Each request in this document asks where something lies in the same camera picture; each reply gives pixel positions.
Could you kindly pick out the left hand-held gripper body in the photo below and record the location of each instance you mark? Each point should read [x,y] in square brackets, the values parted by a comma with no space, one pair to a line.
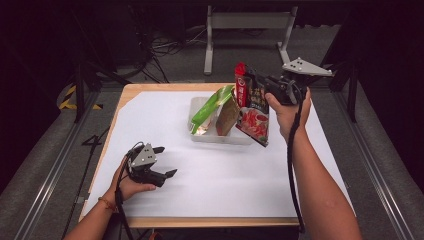
[144,163]

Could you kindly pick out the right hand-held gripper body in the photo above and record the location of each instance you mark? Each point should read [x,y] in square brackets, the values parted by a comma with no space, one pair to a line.
[290,83]

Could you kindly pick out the red and black snack packet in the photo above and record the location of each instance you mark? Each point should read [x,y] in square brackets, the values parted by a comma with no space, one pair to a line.
[255,116]

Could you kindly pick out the brown and gold snack packet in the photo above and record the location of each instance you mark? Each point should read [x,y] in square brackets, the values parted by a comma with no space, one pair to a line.
[228,116]

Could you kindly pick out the clear plastic container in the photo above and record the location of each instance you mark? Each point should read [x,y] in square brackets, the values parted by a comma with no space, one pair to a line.
[208,137]

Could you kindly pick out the green and white snack packet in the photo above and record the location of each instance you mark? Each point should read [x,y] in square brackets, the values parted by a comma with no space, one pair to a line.
[210,108]

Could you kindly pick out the person's left hand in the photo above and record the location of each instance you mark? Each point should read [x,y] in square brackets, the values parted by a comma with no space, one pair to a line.
[128,188]

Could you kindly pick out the person's right hand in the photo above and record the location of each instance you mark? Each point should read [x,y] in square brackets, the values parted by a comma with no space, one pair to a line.
[288,116]

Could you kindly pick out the white paper sheet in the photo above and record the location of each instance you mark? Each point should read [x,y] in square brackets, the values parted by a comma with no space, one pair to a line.
[206,180]

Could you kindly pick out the white metal stand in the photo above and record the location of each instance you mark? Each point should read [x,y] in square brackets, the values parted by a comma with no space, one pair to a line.
[248,20]

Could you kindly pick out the black tripod stand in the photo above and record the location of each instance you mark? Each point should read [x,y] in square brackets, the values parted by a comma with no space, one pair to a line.
[80,86]
[351,96]

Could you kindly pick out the yellow and black hazard tape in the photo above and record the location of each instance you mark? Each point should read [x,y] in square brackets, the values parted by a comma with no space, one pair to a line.
[68,100]

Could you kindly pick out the aluminium floor rail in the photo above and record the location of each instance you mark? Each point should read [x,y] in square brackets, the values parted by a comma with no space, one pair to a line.
[50,186]
[376,176]

